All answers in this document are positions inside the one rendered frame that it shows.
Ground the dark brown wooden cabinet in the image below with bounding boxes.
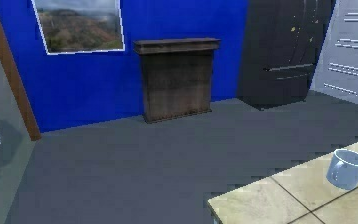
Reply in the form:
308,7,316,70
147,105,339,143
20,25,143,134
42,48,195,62
133,37,222,125

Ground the black fridge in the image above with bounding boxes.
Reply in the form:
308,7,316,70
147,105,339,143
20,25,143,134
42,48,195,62
236,0,337,111

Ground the framed landscape picture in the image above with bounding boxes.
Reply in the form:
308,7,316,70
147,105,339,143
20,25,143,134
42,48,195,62
30,0,126,56

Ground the beige tiled counter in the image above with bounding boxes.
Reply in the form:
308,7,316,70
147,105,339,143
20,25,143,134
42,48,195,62
206,137,358,224

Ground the pale blue glass cup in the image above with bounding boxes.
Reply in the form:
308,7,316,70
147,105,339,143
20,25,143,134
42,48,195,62
325,148,358,191

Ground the pale grey drawer cupboard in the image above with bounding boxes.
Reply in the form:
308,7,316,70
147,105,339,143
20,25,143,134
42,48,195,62
309,0,358,109

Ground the black fridge handle bar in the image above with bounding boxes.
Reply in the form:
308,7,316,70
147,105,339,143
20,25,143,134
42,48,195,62
262,63,316,73

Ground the brown wooden door frame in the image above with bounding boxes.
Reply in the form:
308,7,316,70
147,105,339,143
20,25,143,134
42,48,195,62
0,0,42,142

